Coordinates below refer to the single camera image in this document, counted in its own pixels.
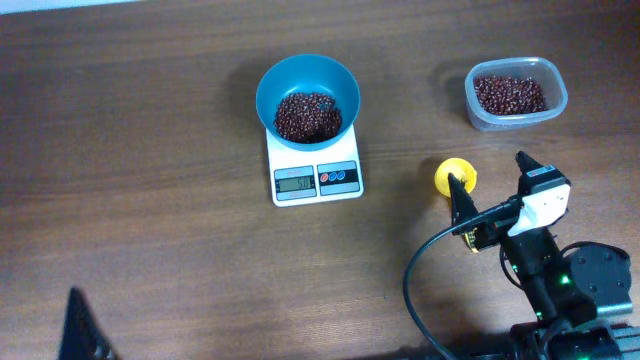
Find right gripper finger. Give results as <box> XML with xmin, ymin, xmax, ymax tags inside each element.
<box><xmin>515</xmin><ymin>151</ymin><xmax>541</xmax><ymax>175</ymax></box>
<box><xmin>447</xmin><ymin>173</ymin><xmax>479</xmax><ymax>235</ymax></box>

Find yellow measuring scoop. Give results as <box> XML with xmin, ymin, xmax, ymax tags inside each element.
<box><xmin>433</xmin><ymin>157</ymin><xmax>481</xmax><ymax>254</ymax></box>

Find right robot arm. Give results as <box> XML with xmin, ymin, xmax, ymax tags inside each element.
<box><xmin>434</xmin><ymin>151</ymin><xmax>639</xmax><ymax>359</ymax></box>

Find white digital kitchen scale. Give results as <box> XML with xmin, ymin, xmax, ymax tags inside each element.
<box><xmin>266</xmin><ymin>126</ymin><xmax>364</xmax><ymax>207</ymax></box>

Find red beans in bowl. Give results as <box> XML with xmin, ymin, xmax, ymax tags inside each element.
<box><xmin>273</xmin><ymin>92</ymin><xmax>343</xmax><ymax>144</ymax></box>

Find teal plastic bowl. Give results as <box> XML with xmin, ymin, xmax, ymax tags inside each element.
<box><xmin>255</xmin><ymin>54</ymin><xmax>361</xmax><ymax>152</ymax></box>

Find clear plastic bean container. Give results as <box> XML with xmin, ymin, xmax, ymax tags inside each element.
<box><xmin>464</xmin><ymin>57</ymin><xmax>568</xmax><ymax>131</ymax></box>

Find red beans in container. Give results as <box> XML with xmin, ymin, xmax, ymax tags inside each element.
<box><xmin>473</xmin><ymin>76</ymin><xmax>548</xmax><ymax>116</ymax></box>

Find right black cable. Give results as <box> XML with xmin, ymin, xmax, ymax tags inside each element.
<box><xmin>402</xmin><ymin>197</ymin><xmax>524</xmax><ymax>360</ymax></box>

